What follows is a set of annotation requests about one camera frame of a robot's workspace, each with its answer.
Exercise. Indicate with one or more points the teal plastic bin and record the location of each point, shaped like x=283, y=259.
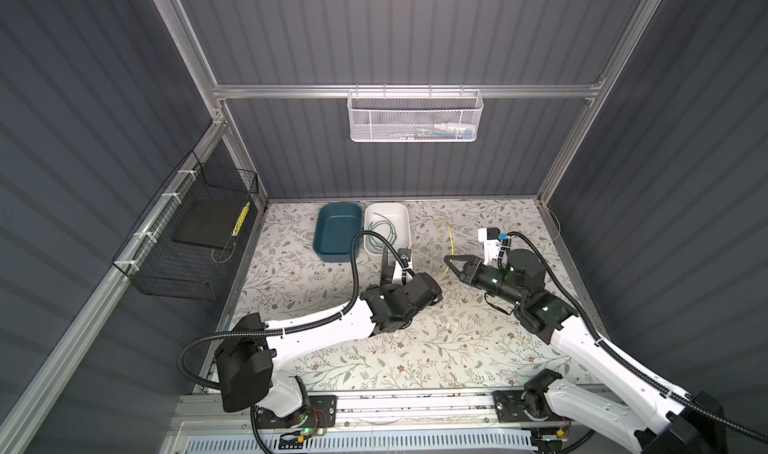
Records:
x=336, y=226

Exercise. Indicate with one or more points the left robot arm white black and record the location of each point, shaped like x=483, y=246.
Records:
x=250, y=361

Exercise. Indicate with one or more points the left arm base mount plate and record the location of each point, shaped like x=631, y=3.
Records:
x=317, y=411

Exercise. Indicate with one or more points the white mesh wall basket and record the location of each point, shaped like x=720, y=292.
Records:
x=371, y=109

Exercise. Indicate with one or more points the items inside white basket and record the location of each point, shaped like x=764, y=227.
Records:
x=444, y=131

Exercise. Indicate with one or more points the black wire wall basket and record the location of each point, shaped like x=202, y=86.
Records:
x=186, y=251

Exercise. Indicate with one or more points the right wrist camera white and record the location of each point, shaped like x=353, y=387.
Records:
x=495, y=244

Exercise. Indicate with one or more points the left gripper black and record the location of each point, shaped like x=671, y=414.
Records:
x=386, y=284

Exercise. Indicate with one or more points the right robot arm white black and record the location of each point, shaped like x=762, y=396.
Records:
x=649, y=415

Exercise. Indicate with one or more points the yellow marker pen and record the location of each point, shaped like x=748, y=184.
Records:
x=240, y=220

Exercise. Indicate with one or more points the white plastic bin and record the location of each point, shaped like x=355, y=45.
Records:
x=391, y=221

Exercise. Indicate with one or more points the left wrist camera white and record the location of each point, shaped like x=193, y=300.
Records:
x=404, y=258

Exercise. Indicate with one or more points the white slotted cable duct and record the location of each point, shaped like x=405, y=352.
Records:
x=425, y=441

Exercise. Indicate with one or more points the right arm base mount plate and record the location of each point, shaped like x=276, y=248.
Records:
x=511, y=407

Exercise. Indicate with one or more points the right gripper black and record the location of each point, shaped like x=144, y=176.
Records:
x=471, y=269

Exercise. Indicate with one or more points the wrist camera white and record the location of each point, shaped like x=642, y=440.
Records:
x=495, y=244
x=404, y=258

